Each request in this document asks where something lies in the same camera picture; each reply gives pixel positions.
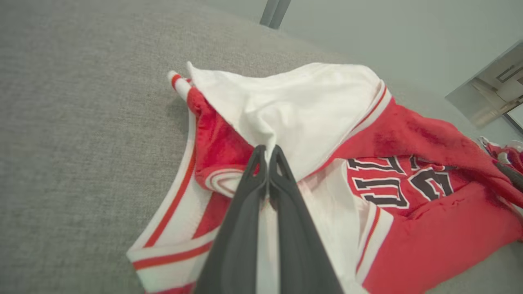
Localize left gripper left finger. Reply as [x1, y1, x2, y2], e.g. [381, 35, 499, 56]
[194, 145, 269, 294]

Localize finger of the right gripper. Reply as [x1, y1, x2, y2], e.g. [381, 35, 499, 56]
[495, 162, 523, 192]

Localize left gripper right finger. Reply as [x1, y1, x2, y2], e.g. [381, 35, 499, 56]
[269, 145, 344, 294]

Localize red shorts white stripes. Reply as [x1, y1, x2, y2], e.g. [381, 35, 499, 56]
[477, 136, 523, 177]

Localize red basketball jersey black number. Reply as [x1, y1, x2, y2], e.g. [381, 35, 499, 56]
[125, 61, 523, 294]

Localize shiny metal panel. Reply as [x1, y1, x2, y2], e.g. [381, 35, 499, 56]
[444, 40, 523, 133]

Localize grey fabric sofa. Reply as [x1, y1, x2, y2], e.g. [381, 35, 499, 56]
[0, 0, 523, 294]

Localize grey metal pole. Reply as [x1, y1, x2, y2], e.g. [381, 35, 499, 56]
[259, 0, 292, 30]

